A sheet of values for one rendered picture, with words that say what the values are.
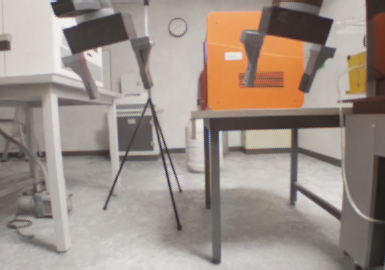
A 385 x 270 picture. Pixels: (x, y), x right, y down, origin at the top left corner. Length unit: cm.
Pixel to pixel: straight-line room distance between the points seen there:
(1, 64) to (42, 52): 23
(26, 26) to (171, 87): 304
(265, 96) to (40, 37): 109
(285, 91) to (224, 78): 28
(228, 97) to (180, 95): 311
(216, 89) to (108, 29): 61
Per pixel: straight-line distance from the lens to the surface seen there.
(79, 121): 457
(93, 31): 49
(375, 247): 105
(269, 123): 100
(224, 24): 105
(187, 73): 411
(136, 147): 351
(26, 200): 195
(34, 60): 131
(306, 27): 49
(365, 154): 95
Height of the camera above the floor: 69
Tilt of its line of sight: 5 degrees down
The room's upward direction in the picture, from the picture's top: 2 degrees counter-clockwise
